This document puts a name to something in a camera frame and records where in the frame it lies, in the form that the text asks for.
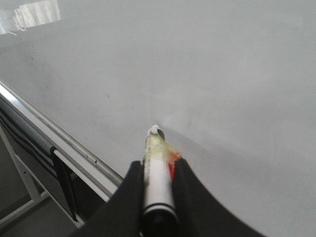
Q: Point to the white whiteboard marker pen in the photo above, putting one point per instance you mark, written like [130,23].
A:
[159,218]

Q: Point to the aluminium whiteboard tray rail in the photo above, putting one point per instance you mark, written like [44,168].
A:
[38,129]

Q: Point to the whiteboard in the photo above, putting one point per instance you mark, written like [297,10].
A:
[232,84]

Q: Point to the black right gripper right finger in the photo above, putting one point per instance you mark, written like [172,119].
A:
[199,212]

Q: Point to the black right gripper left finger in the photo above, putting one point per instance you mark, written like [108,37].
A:
[120,216]

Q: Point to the red magnet taped to marker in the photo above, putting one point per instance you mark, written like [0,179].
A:
[172,157]

